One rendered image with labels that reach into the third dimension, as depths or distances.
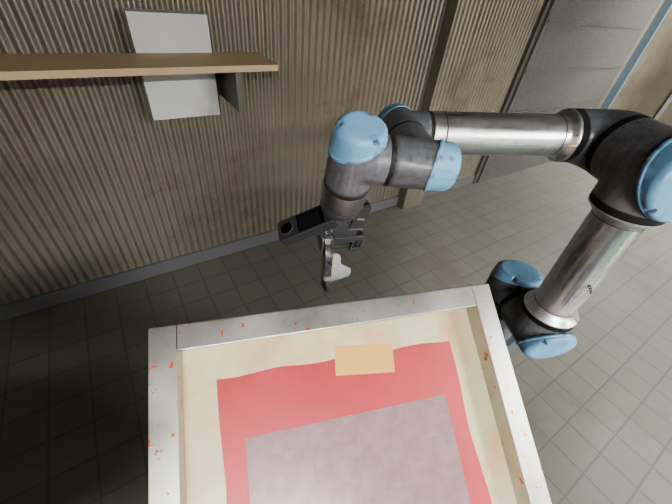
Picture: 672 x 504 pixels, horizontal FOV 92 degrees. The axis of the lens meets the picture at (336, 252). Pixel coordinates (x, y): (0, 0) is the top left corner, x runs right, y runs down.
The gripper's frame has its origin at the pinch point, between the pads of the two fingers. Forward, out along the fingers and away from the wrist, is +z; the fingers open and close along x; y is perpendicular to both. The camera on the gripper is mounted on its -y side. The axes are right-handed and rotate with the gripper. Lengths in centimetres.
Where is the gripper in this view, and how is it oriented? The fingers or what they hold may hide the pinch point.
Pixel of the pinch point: (316, 261)
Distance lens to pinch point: 72.0
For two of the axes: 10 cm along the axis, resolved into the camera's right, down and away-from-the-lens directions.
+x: -2.0, -8.4, 5.0
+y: 9.7, -0.9, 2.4
